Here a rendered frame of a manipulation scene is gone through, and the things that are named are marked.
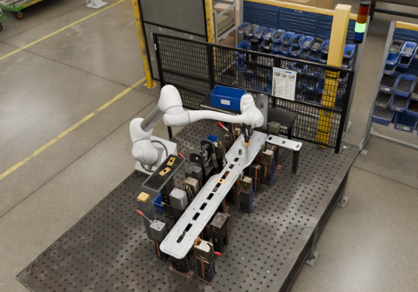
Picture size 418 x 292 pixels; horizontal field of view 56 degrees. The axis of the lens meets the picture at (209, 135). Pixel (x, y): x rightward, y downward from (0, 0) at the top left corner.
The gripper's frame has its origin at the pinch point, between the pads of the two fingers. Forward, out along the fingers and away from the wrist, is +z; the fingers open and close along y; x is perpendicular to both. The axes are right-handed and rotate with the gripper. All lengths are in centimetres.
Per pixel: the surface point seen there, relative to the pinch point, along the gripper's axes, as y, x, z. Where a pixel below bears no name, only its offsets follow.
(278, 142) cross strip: 22.9, 13.7, 6.6
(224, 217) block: 19, -79, 4
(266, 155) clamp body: 20.8, -8.3, 4.1
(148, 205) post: -30, -96, -2
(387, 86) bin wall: 86, 149, 14
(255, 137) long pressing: 2.9, 10.8, 6.6
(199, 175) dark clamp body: -16, -52, 3
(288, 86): 14, 54, -22
